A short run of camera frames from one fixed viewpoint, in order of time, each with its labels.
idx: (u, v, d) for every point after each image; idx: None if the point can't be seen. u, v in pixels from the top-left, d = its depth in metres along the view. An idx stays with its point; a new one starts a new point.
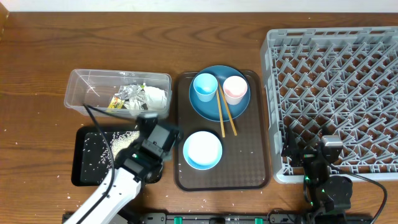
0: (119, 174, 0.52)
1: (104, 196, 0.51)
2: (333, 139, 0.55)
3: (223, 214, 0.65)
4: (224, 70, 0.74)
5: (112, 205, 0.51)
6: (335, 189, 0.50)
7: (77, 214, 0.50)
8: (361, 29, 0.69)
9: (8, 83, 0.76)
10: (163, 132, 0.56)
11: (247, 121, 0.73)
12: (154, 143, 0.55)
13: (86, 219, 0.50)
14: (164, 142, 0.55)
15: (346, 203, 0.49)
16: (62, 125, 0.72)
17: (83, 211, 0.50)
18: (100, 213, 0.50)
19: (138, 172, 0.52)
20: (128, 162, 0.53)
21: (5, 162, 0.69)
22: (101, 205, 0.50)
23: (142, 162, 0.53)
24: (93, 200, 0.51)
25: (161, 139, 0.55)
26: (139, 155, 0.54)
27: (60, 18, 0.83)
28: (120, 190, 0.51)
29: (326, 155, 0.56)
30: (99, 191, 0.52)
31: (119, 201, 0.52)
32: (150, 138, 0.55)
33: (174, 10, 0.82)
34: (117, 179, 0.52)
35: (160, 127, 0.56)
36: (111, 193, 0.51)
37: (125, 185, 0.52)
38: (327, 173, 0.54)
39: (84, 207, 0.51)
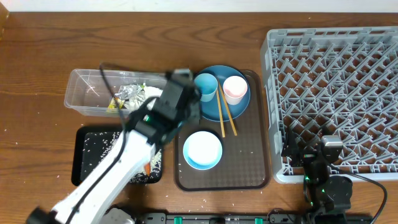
0: (129, 138, 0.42)
1: (115, 163, 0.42)
2: (333, 139, 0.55)
3: (223, 214, 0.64)
4: (224, 70, 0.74)
5: (125, 171, 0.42)
6: (335, 189, 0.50)
7: (85, 183, 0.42)
8: (361, 29, 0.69)
9: (8, 83, 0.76)
10: (176, 88, 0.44)
11: (247, 121, 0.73)
12: (167, 103, 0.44)
13: (95, 190, 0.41)
14: (178, 101, 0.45)
15: (346, 203, 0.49)
16: (62, 125, 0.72)
17: (91, 180, 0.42)
18: (111, 182, 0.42)
19: (151, 135, 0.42)
20: (138, 124, 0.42)
21: (6, 162, 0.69)
22: (112, 172, 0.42)
23: (154, 124, 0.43)
24: (102, 168, 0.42)
25: (174, 97, 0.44)
26: (151, 116, 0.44)
27: (60, 18, 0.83)
28: (134, 155, 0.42)
29: (326, 155, 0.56)
30: (109, 157, 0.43)
31: (133, 168, 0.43)
32: (161, 98, 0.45)
33: (173, 10, 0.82)
34: (129, 143, 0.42)
35: (170, 83, 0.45)
36: (123, 158, 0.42)
37: (139, 149, 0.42)
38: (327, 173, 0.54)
39: (93, 175, 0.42)
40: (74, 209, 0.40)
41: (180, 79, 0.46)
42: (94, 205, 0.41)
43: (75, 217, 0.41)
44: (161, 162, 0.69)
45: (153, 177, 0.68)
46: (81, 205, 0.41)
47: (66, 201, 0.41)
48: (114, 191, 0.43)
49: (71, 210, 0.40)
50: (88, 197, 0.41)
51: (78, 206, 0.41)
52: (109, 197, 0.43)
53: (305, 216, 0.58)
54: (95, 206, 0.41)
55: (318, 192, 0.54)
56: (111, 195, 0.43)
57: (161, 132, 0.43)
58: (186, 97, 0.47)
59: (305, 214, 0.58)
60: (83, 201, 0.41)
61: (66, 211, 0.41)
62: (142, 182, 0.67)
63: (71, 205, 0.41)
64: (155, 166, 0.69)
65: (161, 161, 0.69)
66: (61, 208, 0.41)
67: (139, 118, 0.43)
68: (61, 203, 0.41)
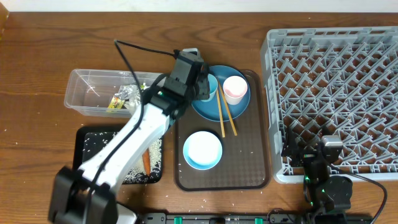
0: (145, 109, 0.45)
1: (135, 129, 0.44)
2: (333, 139, 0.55)
3: (223, 214, 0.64)
4: (224, 70, 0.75)
5: (145, 137, 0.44)
6: (335, 189, 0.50)
7: (108, 147, 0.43)
8: (361, 29, 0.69)
9: (8, 83, 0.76)
10: (186, 66, 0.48)
11: (247, 121, 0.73)
12: (177, 80, 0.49)
13: (119, 151, 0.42)
14: (188, 78, 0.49)
15: (346, 203, 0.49)
16: (62, 125, 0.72)
17: (114, 144, 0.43)
18: (132, 146, 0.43)
19: (165, 108, 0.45)
20: (153, 99, 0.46)
21: (6, 162, 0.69)
22: (134, 137, 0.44)
23: (168, 98, 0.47)
24: (122, 134, 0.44)
25: (185, 74, 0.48)
26: (165, 91, 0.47)
27: (60, 18, 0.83)
28: (151, 122, 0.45)
29: (326, 155, 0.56)
30: (129, 126, 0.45)
31: (151, 135, 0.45)
32: (173, 75, 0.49)
33: (174, 10, 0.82)
34: (147, 113, 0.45)
35: (181, 62, 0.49)
36: (142, 126, 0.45)
37: (156, 117, 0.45)
38: (327, 173, 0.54)
39: (114, 140, 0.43)
40: (101, 167, 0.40)
41: (189, 56, 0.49)
42: (119, 164, 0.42)
43: (101, 177, 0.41)
44: (161, 162, 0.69)
45: (153, 177, 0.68)
46: (107, 163, 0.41)
47: (91, 163, 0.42)
48: (134, 157, 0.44)
49: (97, 168, 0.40)
50: (112, 157, 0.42)
51: (104, 164, 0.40)
52: (131, 160, 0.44)
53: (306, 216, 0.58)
54: (119, 165, 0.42)
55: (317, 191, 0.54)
56: (132, 159, 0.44)
57: (173, 106, 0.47)
58: (196, 74, 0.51)
59: (306, 214, 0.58)
60: (109, 161, 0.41)
61: (92, 172, 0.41)
62: (142, 182, 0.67)
63: (96, 165, 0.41)
64: (155, 166, 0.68)
65: (161, 162, 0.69)
66: (87, 170, 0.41)
67: (153, 93, 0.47)
68: (86, 165, 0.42)
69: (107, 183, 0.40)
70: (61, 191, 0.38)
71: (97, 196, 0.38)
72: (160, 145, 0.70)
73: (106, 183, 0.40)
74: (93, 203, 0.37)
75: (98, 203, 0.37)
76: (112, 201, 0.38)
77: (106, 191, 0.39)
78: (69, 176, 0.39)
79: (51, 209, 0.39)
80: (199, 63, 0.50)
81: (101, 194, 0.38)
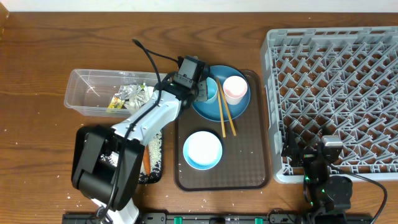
0: (162, 94, 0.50)
1: (155, 105, 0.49)
2: (333, 139, 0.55)
3: (223, 214, 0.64)
4: (224, 70, 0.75)
5: (163, 113, 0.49)
6: (336, 188, 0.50)
7: (134, 115, 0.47)
8: (361, 29, 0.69)
9: (8, 83, 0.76)
10: (191, 65, 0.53)
11: (247, 121, 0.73)
12: (185, 76, 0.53)
13: (144, 117, 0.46)
14: (194, 74, 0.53)
15: (346, 203, 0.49)
16: (62, 125, 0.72)
17: (138, 114, 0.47)
18: (153, 117, 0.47)
19: (179, 95, 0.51)
20: (167, 89, 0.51)
21: (6, 162, 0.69)
22: (155, 110, 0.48)
23: (179, 88, 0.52)
24: (145, 108, 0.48)
25: (192, 71, 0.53)
26: (175, 84, 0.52)
27: (60, 18, 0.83)
28: (168, 102, 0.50)
29: (326, 155, 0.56)
30: (148, 102, 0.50)
31: (168, 113, 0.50)
32: (180, 72, 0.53)
33: (173, 10, 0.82)
34: (164, 95, 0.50)
35: (188, 61, 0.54)
36: (161, 103, 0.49)
37: (171, 99, 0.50)
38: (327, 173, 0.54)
39: (138, 112, 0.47)
40: (131, 126, 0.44)
41: (195, 57, 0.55)
42: (144, 127, 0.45)
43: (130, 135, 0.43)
44: (161, 162, 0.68)
45: (153, 177, 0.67)
46: (135, 125, 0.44)
47: (120, 125, 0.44)
48: (154, 128, 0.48)
49: (127, 128, 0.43)
50: (139, 122, 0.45)
51: (134, 124, 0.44)
52: (152, 130, 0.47)
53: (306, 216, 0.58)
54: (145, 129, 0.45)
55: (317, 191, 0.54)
56: (153, 129, 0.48)
57: (184, 96, 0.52)
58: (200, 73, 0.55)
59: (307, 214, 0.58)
60: (137, 124, 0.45)
61: (122, 130, 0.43)
62: (142, 183, 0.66)
63: (125, 126, 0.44)
64: (155, 166, 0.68)
65: (161, 162, 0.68)
66: (117, 129, 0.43)
67: (166, 84, 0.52)
68: (115, 125, 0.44)
69: (136, 140, 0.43)
70: (92, 147, 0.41)
71: (129, 150, 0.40)
72: (160, 145, 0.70)
73: (135, 139, 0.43)
74: (125, 157, 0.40)
75: (130, 155, 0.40)
76: (141, 157, 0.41)
77: (136, 145, 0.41)
78: (102, 133, 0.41)
79: (79, 166, 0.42)
80: (204, 63, 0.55)
81: (131, 149, 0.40)
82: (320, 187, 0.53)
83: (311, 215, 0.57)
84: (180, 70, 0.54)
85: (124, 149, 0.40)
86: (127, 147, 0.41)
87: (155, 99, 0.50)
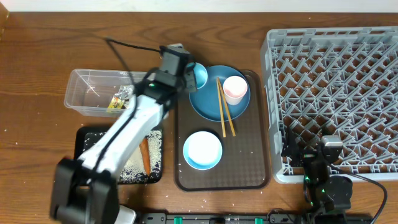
0: (140, 101, 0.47)
1: (130, 118, 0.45)
2: (333, 139, 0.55)
3: (223, 214, 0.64)
4: (223, 70, 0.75)
5: (140, 126, 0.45)
6: (336, 188, 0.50)
7: (105, 136, 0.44)
8: (361, 29, 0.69)
9: (8, 83, 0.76)
10: (174, 58, 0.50)
11: (247, 121, 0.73)
12: (166, 72, 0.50)
13: (116, 139, 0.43)
14: (177, 69, 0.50)
15: (346, 203, 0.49)
16: (62, 125, 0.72)
17: (112, 132, 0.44)
18: (129, 133, 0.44)
19: (158, 99, 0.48)
20: (146, 91, 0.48)
21: (6, 162, 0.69)
22: (129, 126, 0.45)
23: (159, 90, 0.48)
24: (119, 123, 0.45)
25: (174, 65, 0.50)
26: (155, 84, 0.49)
27: (60, 18, 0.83)
28: (145, 112, 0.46)
29: (327, 155, 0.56)
30: (124, 116, 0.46)
31: (146, 123, 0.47)
32: (161, 68, 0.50)
33: (173, 10, 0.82)
34: (141, 102, 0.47)
35: (169, 55, 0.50)
36: (137, 114, 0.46)
37: (150, 106, 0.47)
38: (327, 173, 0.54)
39: (112, 129, 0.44)
40: (101, 154, 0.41)
41: (177, 50, 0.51)
42: (117, 152, 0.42)
43: (101, 165, 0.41)
44: (161, 162, 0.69)
45: (153, 177, 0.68)
46: (106, 150, 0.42)
47: (90, 152, 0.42)
48: (132, 144, 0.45)
49: (97, 157, 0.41)
50: (111, 146, 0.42)
51: (104, 151, 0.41)
52: (129, 149, 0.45)
53: (307, 216, 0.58)
54: (118, 153, 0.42)
55: (317, 191, 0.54)
56: (129, 147, 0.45)
57: (166, 96, 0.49)
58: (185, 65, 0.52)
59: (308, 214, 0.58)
60: (107, 149, 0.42)
61: (92, 160, 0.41)
62: (142, 182, 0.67)
63: (95, 154, 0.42)
64: (155, 166, 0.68)
65: (161, 161, 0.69)
66: (87, 158, 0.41)
67: (145, 86, 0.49)
68: (84, 154, 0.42)
69: (107, 170, 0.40)
70: (62, 182, 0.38)
71: (98, 182, 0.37)
72: (160, 145, 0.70)
73: (107, 169, 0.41)
74: (96, 191, 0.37)
75: (101, 190, 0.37)
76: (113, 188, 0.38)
77: (107, 177, 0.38)
78: (68, 167, 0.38)
79: (53, 200, 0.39)
80: (188, 55, 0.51)
81: (101, 180, 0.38)
82: (320, 187, 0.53)
83: (311, 216, 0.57)
84: (162, 65, 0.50)
85: (95, 182, 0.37)
86: (97, 178, 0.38)
87: (132, 109, 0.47)
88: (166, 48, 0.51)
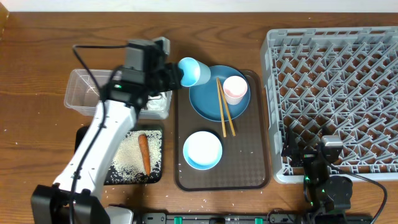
0: (108, 107, 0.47)
1: (101, 128, 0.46)
2: (333, 139, 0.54)
3: (223, 214, 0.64)
4: (223, 70, 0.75)
5: (112, 134, 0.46)
6: (335, 188, 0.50)
7: (78, 154, 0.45)
8: (361, 29, 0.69)
9: (8, 83, 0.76)
10: (137, 53, 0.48)
11: (247, 121, 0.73)
12: (133, 69, 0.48)
13: (89, 154, 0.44)
14: (143, 64, 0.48)
15: (346, 203, 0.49)
16: (62, 125, 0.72)
17: (84, 149, 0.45)
18: (102, 144, 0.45)
19: (127, 100, 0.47)
20: (113, 93, 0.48)
21: (6, 162, 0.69)
22: (101, 136, 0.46)
23: (127, 90, 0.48)
24: (91, 136, 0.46)
25: (139, 61, 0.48)
26: (123, 83, 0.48)
27: (60, 18, 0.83)
28: (115, 118, 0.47)
29: (327, 156, 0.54)
30: (94, 127, 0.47)
31: (119, 129, 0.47)
32: (127, 65, 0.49)
33: (173, 10, 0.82)
34: (110, 109, 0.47)
35: (132, 50, 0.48)
36: (107, 124, 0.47)
37: (119, 111, 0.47)
38: (326, 173, 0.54)
39: (84, 145, 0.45)
40: (76, 174, 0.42)
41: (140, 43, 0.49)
42: (92, 167, 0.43)
43: (78, 185, 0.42)
44: (161, 162, 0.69)
45: (153, 177, 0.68)
46: (81, 169, 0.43)
47: (64, 174, 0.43)
48: (108, 154, 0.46)
49: (73, 178, 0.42)
50: (84, 163, 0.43)
51: (78, 171, 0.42)
52: (105, 160, 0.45)
53: (307, 215, 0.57)
54: (94, 168, 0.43)
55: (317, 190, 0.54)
56: (107, 157, 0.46)
57: (135, 95, 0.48)
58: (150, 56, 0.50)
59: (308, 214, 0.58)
60: (82, 167, 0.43)
61: (66, 182, 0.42)
62: (142, 182, 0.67)
63: (69, 175, 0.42)
64: (155, 166, 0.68)
65: (161, 161, 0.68)
66: (61, 182, 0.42)
67: (112, 88, 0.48)
68: (60, 177, 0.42)
69: (86, 190, 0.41)
70: (41, 209, 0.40)
71: (79, 204, 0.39)
72: (160, 145, 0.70)
73: (86, 188, 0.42)
74: (77, 211, 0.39)
75: (81, 210, 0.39)
76: (95, 205, 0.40)
77: (86, 196, 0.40)
78: (45, 194, 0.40)
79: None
80: (151, 47, 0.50)
81: (80, 202, 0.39)
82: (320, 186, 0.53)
83: (311, 215, 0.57)
84: (127, 61, 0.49)
85: (74, 203, 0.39)
86: (76, 200, 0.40)
87: (101, 119, 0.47)
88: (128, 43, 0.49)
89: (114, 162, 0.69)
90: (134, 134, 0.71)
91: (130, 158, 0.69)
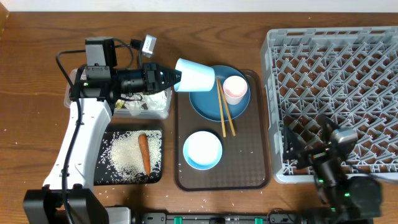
0: (82, 106, 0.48)
1: (79, 126, 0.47)
2: (346, 133, 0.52)
3: (223, 214, 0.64)
4: (222, 70, 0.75)
5: (90, 129, 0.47)
6: (362, 193, 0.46)
7: (61, 154, 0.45)
8: (361, 29, 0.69)
9: (7, 83, 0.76)
10: (97, 47, 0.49)
11: (247, 121, 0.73)
12: (96, 65, 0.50)
13: (72, 150, 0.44)
14: (104, 56, 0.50)
15: (375, 210, 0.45)
16: (61, 125, 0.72)
17: (66, 147, 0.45)
18: (81, 140, 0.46)
19: (99, 94, 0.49)
20: (84, 93, 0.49)
21: (5, 162, 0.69)
22: (80, 133, 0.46)
23: (96, 85, 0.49)
24: (69, 135, 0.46)
25: (101, 56, 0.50)
26: (90, 81, 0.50)
27: (60, 18, 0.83)
28: (91, 114, 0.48)
29: (341, 152, 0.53)
30: (71, 126, 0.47)
31: (96, 124, 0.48)
32: (90, 62, 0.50)
33: (173, 9, 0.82)
34: (84, 107, 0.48)
35: (91, 46, 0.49)
36: (84, 121, 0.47)
37: (93, 107, 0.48)
38: (343, 172, 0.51)
39: (64, 144, 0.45)
40: (63, 172, 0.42)
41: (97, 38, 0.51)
42: (79, 163, 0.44)
43: (68, 182, 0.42)
44: (161, 162, 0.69)
45: (153, 177, 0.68)
46: (68, 166, 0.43)
47: (53, 175, 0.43)
48: (91, 149, 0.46)
49: (61, 176, 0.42)
50: (69, 161, 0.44)
51: (64, 169, 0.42)
52: (89, 154, 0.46)
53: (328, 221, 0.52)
54: (80, 163, 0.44)
55: (335, 196, 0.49)
56: (91, 152, 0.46)
57: (106, 89, 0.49)
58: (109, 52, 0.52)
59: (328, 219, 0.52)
60: (68, 165, 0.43)
61: (56, 183, 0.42)
62: (142, 182, 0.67)
63: (57, 175, 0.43)
64: (155, 166, 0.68)
65: (161, 161, 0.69)
66: (51, 183, 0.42)
67: (81, 86, 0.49)
68: (48, 179, 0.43)
69: (76, 184, 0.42)
70: (35, 213, 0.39)
71: (73, 199, 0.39)
72: (160, 145, 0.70)
73: (77, 183, 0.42)
74: (73, 207, 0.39)
75: (77, 205, 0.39)
76: (89, 198, 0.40)
77: (78, 190, 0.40)
78: (37, 197, 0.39)
79: None
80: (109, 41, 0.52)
81: (74, 197, 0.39)
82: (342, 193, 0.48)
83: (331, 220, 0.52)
84: (89, 60, 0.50)
85: (68, 200, 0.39)
86: (70, 196, 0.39)
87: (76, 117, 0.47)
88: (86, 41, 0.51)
89: (113, 162, 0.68)
90: (134, 134, 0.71)
91: (130, 158, 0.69)
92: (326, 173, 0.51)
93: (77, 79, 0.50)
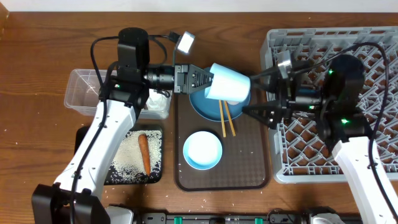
0: (108, 109, 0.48)
1: (102, 127, 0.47)
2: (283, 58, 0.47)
3: (223, 214, 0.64)
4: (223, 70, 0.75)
5: (111, 134, 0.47)
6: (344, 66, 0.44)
7: (78, 154, 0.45)
8: (361, 29, 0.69)
9: (8, 83, 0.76)
10: (130, 49, 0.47)
11: (247, 121, 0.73)
12: (128, 66, 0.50)
13: (89, 154, 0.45)
14: (136, 60, 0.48)
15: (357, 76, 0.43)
16: (62, 124, 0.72)
17: (84, 148, 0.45)
18: (102, 143, 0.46)
19: (127, 99, 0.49)
20: (113, 95, 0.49)
21: (5, 162, 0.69)
22: (102, 135, 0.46)
23: (126, 89, 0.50)
24: (91, 135, 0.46)
25: (132, 58, 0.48)
26: (121, 83, 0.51)
27: (60, 17, 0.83)
28: (115, 117, 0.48)
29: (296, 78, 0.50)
30: (94, 126, 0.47)
31: (119, 129, 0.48)
32: (123, 63, 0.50)
33: (174, 9, 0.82)
34: (111, 109, 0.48)
35: (123, 47, 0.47)
36: (108, 124, 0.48)
37: (119, 111, 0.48)
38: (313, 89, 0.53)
39: (85, 145, 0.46)
40: (76, 174, 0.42)
41: (132, 37, 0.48)
42: (92, 167, 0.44)
43: (78, 186, 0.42)
44: (161, 162, 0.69)
45: (153, 177, 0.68)
46: (81, 168, 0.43)
47: (65, 174, 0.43)
48: (109, 154, 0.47)
49: (73, 178, 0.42)
50: (84, 163, 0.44)
51: (78, 171, 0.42)
52: (105, 159, 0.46)
53: (329, 120, 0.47)
54: (94, 168, 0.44)
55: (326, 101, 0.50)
56: (107, 157, 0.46)
57: (135, 95, 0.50)
58: (143, 51, 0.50)
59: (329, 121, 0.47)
60: (82, 167, 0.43)
61: (67, 183, 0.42)
62: (142, 182, 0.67)
63: (69, 175, 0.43)
64: (155, 166, 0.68)
65: (161, 161, 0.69)
66: (62, 182, 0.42)
67: (111, 88, 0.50)
68: (60, 177, 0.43)
69: (86, 189, 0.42)
70: (40, 209, 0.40)
71: (79, 203, 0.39)
72: (160, 145, 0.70)
73: (86, 188, 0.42)
74: (79, 211, 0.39)
75: (83, 209, 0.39)
76: (96, 205, 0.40)
77: (87, 196, 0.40)
78: (46, 193, 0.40)
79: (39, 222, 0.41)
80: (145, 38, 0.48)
81: (81, 202, 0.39)
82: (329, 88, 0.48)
83: (344, 124, 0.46)
84: (122, 60, 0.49)
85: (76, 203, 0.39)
86: (78, 200, 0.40)
87: (101, 118, 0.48)
88: (120, 37, 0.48)
89: (114, 162, 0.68)
90: (134, 134, 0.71)
91: (131, 158, 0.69)
92: (305, 99, 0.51)
93: (108, 78, 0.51)
